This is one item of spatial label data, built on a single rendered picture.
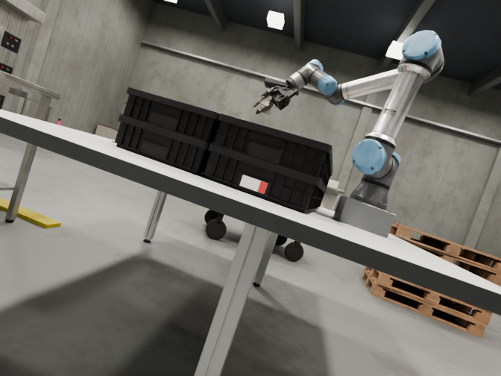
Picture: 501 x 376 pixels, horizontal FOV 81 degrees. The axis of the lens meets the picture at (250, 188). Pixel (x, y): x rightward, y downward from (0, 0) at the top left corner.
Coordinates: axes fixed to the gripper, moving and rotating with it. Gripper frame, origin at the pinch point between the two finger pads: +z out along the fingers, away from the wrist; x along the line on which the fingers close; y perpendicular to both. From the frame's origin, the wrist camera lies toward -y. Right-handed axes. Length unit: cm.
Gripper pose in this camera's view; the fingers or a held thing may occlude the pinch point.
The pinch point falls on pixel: (256, 107)
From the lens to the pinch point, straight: 143.6
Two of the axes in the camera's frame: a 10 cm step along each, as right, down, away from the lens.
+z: -8.0, 6.0, -0.2
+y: 5.6, 7.3, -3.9
